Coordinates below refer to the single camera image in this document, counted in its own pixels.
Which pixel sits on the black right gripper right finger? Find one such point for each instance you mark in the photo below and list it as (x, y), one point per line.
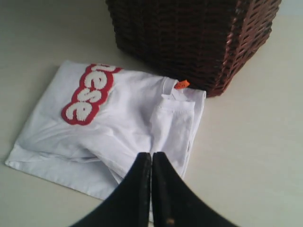
(174, 204)

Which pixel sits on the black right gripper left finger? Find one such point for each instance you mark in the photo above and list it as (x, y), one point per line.
(129, 204)

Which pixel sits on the white t-shirt red lettering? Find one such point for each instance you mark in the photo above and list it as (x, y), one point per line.
(93, 119)

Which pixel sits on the dark brown wicker basket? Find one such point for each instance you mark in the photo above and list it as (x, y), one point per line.
(205, 42)

